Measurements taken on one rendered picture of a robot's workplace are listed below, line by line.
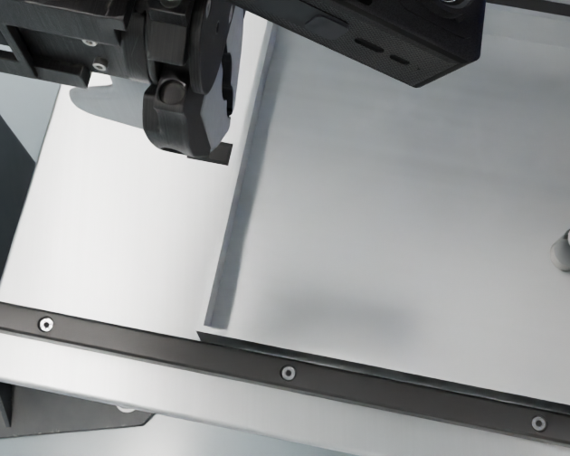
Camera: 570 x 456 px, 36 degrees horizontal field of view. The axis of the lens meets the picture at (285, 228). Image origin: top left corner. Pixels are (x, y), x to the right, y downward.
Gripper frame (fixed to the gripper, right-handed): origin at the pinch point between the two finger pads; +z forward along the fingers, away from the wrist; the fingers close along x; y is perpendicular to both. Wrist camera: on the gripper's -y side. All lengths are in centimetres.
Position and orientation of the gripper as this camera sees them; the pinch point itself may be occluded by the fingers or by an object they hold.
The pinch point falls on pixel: (221, 119)
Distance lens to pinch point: 38.5
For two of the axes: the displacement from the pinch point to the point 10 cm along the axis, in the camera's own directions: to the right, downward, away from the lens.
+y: -9.8, -2.0, 0.5
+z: -0.1, 2.9, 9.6
